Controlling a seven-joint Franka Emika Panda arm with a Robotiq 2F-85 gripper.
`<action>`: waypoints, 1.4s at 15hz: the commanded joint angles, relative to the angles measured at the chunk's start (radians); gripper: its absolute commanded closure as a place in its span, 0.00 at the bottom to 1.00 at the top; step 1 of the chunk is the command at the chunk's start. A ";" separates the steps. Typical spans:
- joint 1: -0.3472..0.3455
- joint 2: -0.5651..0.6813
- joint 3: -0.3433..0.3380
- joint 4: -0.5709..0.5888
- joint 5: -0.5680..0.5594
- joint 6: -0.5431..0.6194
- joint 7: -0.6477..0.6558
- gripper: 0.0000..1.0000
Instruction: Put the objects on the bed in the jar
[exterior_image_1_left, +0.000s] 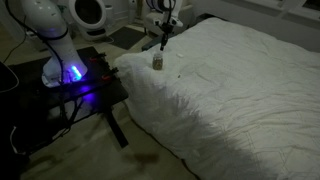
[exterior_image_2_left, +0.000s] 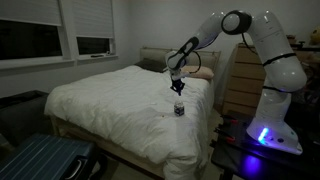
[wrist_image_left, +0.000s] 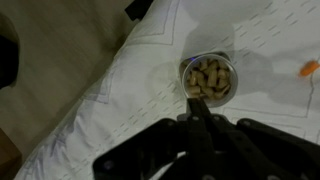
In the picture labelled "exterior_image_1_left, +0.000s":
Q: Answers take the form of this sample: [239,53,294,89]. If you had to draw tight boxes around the white quilted duvet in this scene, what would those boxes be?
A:
[113,17,320,180]

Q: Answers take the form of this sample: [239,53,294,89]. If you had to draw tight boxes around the small glass jar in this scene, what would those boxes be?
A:
[152,50,164,71]

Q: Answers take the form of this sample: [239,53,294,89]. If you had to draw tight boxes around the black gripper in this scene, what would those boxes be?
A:
[159,23,172,52]

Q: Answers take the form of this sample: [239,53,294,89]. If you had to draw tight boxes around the round white litter box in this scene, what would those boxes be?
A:
[68,0,117,42]

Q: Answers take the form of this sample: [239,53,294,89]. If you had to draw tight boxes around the white armchair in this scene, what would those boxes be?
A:
[143,3,195,36]

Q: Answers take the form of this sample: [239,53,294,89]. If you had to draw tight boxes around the dark floor mat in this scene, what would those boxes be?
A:
[108,26,148,51]

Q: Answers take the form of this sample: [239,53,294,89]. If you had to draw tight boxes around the red black clamp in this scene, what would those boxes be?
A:
[101,67,120,81]
[88,52,108,63]

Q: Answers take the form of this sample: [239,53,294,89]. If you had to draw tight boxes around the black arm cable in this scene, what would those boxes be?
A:
[3,0,178,134]

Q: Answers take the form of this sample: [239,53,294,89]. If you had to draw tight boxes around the white cable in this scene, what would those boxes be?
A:
[0,61,20,94]

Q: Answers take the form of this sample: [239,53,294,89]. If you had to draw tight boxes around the black robot table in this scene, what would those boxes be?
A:
[0,45,130,161]

